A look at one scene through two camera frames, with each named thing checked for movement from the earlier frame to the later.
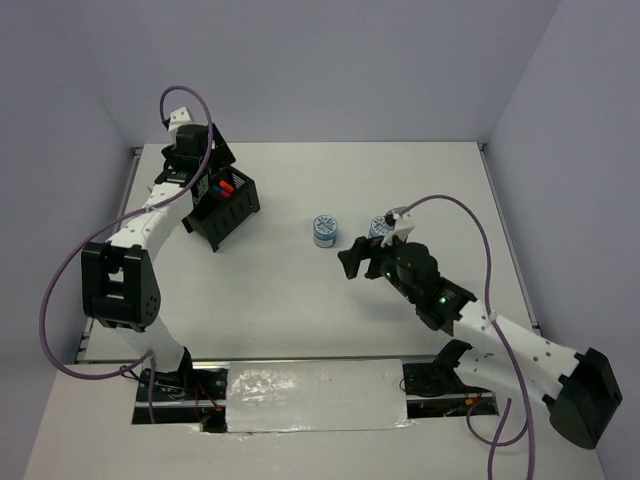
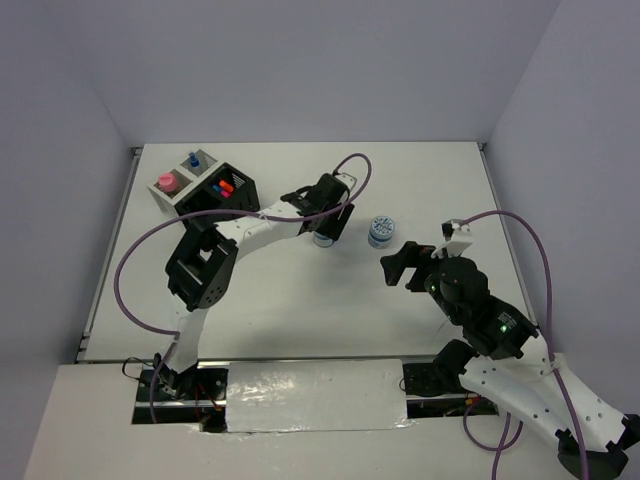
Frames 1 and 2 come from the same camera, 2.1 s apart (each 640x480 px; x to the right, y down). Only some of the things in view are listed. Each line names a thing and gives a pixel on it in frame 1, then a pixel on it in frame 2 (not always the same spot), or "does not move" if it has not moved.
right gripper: x=362 y=248 to x=412 y=254
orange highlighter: x=224 y=184 does not move
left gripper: x=220 y=155 to x=333 y=228
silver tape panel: x=315 y=395 does not move
